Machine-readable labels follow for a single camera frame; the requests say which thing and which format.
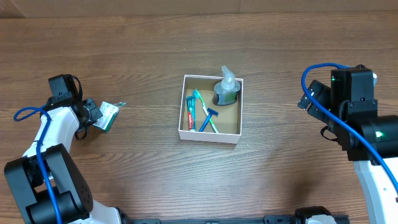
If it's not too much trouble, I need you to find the blue disposable razor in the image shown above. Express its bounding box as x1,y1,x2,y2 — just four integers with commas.
199,108,219,132

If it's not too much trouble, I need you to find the white green soap packet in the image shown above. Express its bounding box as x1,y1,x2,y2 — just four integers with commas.
93,101,126,133

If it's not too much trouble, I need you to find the white cardboard box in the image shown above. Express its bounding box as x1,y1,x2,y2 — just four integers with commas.
178,75,243,144

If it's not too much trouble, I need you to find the Colgate toothpaste tube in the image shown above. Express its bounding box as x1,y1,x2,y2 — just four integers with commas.
186,95,196,131

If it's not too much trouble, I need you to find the green white toothbrush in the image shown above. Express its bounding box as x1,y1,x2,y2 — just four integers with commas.
193,89,218,133

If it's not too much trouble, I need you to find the right blue cable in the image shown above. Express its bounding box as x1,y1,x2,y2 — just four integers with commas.
300,62,398,194

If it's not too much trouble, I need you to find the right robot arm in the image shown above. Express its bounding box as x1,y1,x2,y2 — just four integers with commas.
298,78,397,223

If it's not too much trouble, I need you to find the clear soap pump bottle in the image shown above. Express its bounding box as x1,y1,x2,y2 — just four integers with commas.
213,65,241,106

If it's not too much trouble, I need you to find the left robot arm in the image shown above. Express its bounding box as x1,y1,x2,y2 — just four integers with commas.
4,98,131,224

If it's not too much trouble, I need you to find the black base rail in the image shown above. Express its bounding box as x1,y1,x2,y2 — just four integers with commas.
129,206,350,224

